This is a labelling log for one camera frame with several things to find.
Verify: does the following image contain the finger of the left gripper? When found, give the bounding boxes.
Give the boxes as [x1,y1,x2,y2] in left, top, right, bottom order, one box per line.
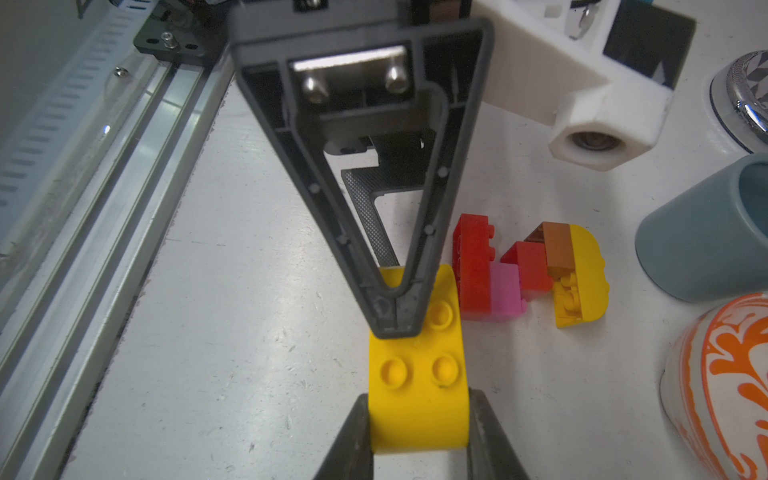
[230,17,494,339]
[341,166,399,267]

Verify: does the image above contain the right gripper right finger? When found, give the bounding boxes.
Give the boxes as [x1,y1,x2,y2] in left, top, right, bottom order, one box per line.
[467,389,530,480]

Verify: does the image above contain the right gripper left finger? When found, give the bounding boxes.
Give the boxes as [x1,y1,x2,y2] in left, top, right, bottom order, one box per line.
[314,394,374,480]

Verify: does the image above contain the yellow long lego brick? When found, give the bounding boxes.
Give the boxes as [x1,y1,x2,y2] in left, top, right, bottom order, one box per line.
[368,264,470,455]

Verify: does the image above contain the red long lego brick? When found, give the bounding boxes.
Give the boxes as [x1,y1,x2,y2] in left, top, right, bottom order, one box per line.
[452,213,496,321]

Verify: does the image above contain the pink lego brick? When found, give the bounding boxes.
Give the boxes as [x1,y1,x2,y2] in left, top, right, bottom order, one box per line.
[459,263,527,323]

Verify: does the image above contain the yellow curved lego brick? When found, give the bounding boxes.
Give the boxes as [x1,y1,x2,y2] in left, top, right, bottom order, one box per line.
[553,225,610,328]

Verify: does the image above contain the orange brown lego brick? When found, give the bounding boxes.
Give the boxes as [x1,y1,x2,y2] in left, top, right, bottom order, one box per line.
[525,221,575,280]

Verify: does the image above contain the orange white patterned bowl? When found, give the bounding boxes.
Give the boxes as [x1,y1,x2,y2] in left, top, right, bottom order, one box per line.
[659,292,767,479]

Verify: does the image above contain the grey blue ceramic cup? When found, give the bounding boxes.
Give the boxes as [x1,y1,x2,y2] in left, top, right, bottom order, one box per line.
[635,154,767,303]

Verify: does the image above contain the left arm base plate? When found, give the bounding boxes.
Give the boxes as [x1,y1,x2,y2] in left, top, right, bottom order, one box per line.
[133,0,235,68]

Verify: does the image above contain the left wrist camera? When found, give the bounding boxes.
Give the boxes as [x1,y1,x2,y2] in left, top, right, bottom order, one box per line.
[472,1,697,171]

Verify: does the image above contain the white slotted cable duct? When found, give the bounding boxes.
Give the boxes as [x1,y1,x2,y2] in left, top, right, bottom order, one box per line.
[0,0,160,241]

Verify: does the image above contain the aluminium front rail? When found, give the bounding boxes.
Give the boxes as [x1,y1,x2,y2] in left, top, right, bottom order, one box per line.
[1,55,233,479]

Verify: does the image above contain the chrome wire glass rack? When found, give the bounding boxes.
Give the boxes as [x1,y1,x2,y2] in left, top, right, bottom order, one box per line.
[709,50,767,153]

